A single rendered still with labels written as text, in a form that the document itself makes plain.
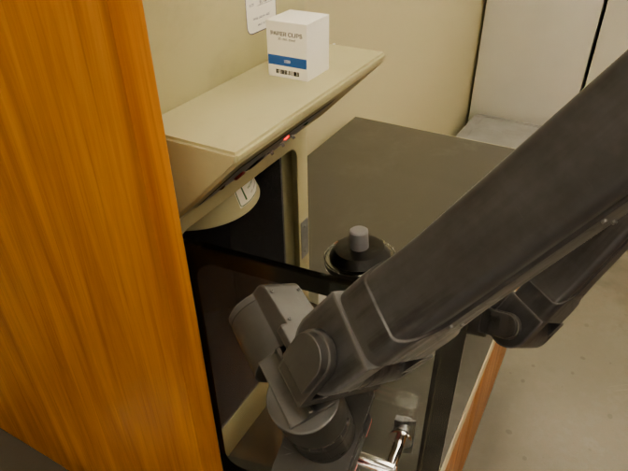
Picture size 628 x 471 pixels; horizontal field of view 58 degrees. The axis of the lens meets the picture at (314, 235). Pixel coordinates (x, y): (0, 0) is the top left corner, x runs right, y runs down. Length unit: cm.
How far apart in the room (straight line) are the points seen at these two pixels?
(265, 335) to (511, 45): 327
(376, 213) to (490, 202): 116
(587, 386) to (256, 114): 209
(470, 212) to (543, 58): 331
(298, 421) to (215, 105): 31
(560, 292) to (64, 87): 60
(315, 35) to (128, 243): 30
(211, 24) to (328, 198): 96
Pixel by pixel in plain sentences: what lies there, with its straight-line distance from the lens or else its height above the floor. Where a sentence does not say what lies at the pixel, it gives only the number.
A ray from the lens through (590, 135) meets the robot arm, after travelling 29.
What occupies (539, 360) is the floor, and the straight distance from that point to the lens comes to 251.
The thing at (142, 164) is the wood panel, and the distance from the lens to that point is 43.
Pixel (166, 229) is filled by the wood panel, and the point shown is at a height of 147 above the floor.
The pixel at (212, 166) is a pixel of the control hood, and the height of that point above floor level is 149.
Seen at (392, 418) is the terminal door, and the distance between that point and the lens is 63.
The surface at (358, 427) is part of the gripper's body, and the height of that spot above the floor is 129.
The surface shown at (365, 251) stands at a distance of 84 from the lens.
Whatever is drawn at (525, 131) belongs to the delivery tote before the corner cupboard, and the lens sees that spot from 360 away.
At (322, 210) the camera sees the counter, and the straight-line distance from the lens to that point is 147.
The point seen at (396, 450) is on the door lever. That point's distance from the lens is 63.
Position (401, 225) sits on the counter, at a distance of 142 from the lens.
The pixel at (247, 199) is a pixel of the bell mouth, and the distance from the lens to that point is 76.
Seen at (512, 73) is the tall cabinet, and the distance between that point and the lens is 367.
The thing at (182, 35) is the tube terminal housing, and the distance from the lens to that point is 59.
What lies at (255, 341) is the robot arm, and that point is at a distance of 47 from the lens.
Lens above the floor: 172
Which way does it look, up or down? 35 degrees down
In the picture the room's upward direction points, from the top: 1 degrees counter-clockwise
